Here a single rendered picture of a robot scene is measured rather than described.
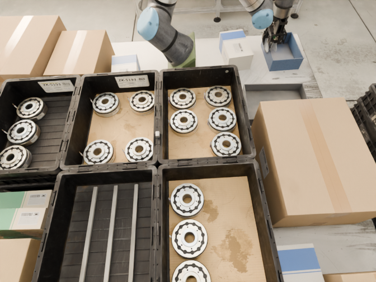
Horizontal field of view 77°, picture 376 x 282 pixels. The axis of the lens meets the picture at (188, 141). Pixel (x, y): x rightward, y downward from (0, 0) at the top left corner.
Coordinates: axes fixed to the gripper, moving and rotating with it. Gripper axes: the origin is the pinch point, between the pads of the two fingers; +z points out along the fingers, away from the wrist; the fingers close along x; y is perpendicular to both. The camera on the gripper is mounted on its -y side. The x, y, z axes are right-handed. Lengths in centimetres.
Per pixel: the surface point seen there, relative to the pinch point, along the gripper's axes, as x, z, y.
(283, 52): 10.2, 4.8, -2.3
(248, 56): -12.0, -3.4, 7.5
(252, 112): -14.0, 4.9, 34.4
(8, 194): -105, -7, 69
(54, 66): -100, -11, 13
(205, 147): -38, -8, 57
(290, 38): 14.4, 1.4, -8.6
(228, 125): -29, -11, 51
